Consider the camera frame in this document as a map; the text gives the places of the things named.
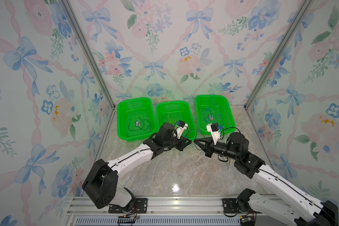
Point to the left green plastic basket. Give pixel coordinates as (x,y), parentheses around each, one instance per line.
(130,111)

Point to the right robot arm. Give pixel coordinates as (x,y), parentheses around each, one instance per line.
(299,209)

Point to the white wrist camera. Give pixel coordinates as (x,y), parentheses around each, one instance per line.
(214,129)
(180,127)

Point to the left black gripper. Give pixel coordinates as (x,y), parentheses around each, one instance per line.
(182,145)

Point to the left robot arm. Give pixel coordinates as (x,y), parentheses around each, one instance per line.
(101,183)

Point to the right green plastic basket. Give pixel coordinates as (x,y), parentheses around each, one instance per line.
(215,105)

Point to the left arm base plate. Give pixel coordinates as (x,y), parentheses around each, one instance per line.
(139,205)

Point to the middle green plastic basket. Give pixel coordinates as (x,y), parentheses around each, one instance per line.
(174,111)

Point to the right aluminium corner post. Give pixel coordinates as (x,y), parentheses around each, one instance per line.
(291,30)

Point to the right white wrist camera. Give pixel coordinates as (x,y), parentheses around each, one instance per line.
(214,129)

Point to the green plastic basket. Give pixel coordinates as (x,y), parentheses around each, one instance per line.
(215,105)
(174,111)
(130,111)

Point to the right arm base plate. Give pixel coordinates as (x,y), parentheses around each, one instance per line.
(235,206)

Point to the aluminium corner post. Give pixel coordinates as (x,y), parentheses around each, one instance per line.
(291,30)
(73,21)

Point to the left aluminium corner post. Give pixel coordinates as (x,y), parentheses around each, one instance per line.
(73,21)

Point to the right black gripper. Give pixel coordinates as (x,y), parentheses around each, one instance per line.
(207,147)

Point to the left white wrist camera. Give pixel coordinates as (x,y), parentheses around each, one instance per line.
(180,127)

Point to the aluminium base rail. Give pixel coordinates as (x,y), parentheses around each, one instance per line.
(164,211)

